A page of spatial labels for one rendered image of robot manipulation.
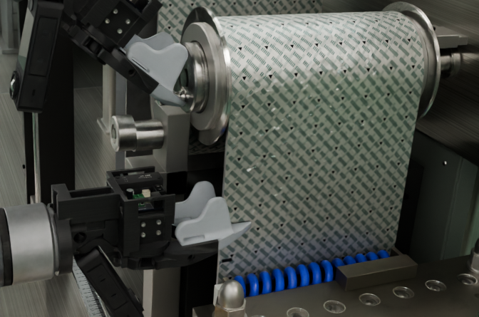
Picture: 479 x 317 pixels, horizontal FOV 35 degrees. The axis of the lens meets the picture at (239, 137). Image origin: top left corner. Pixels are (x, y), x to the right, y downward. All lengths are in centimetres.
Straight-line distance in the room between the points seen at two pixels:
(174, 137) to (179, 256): 14
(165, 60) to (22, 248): 23
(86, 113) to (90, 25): 96
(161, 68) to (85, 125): 86
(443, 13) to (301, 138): 27
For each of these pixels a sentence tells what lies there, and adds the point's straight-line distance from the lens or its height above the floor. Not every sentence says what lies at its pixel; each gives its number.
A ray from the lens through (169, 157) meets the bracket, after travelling 84.
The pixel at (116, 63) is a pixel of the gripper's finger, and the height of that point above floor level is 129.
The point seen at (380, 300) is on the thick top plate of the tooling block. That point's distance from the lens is 86.
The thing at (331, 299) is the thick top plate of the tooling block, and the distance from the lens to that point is 85.
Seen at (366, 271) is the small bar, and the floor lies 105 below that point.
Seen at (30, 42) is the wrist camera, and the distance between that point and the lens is 73.
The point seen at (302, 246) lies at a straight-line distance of 88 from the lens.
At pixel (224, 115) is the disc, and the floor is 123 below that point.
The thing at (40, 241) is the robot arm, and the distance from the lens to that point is 73.
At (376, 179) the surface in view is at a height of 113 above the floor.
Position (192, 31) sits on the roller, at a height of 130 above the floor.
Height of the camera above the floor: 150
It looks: 22 degrees down
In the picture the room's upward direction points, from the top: 4 degrees clockwise
